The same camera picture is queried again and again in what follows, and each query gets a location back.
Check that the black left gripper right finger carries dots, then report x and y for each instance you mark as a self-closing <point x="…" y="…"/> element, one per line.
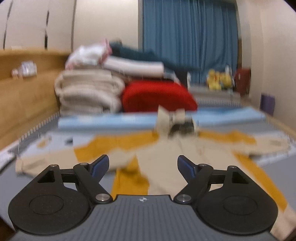
<point x="226" y="200"/>

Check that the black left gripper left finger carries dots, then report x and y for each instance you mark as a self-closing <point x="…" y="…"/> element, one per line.
<point x="58" y="200"/>

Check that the light blue sheet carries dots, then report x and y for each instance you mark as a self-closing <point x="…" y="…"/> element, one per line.
<point x="142" y="121"/>

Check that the wooden headboard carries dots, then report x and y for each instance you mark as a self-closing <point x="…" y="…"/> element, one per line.
<point x="25" y="102"/>

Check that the purple box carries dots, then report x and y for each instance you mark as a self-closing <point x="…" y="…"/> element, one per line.
<point x="267" y="104"/>

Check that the folded beige blanket stack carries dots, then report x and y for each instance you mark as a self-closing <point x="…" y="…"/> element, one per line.
<point x="88" y="92"/>

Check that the yellow plush toys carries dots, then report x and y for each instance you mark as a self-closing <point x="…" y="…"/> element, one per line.
<point x="219" y="80"/>

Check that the dark red bag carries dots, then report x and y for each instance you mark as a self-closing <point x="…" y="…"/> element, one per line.
<point x="242" y="81"/>

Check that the red knitted blanket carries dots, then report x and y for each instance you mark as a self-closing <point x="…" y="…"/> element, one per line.
<point x="147" y="96"/>

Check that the small items on headboard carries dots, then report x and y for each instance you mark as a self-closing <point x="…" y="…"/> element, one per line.
<point x="26" y="69"/>

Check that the white rolled pillow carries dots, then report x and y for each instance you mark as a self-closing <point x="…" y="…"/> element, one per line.
<point x="134" y="67"/>

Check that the white pink cloth bundle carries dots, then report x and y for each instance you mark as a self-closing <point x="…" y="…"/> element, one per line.
<point x="90" y="55"/>

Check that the dark teal garment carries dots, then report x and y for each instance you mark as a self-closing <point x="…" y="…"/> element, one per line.
<point x="119" y="50"/>

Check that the blue curtain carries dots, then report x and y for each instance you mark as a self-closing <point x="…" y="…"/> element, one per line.
<point x="199" y="34"/>

